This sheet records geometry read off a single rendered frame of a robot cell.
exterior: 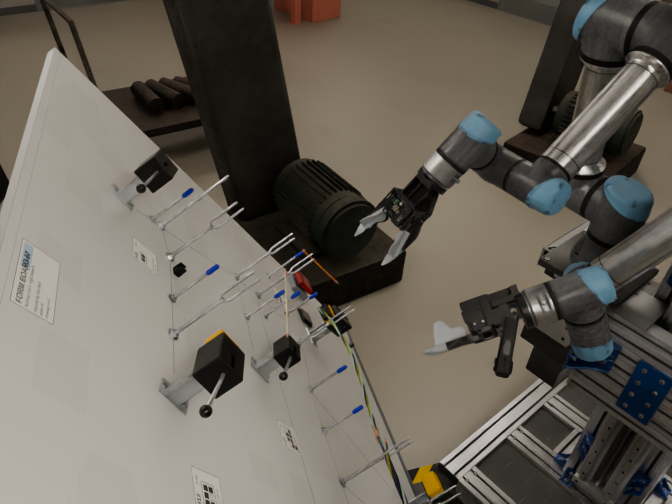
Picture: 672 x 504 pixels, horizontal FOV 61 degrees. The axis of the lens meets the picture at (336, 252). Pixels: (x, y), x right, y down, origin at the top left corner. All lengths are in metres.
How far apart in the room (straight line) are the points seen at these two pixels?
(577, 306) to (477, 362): 1.80
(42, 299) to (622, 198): 1.24
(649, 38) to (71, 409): 1.16
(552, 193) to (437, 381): 1.74
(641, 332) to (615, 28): 0.74
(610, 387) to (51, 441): 1.44
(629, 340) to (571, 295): 0.52
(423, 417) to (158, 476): 2.07
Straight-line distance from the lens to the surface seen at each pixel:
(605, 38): 1.38
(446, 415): 2.65
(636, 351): 1.63
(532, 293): 1.12
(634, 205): 1.51
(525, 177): 1.18
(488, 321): 1.11
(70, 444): 0.57
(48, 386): 0.58
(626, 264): 1.25
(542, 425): 2.48
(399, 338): 2.91
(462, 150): 1.15
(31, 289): 0.65
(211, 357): 0.66
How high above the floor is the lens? 2.06
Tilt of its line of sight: 37 degrees down
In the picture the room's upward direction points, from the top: 4 degrees clockwise
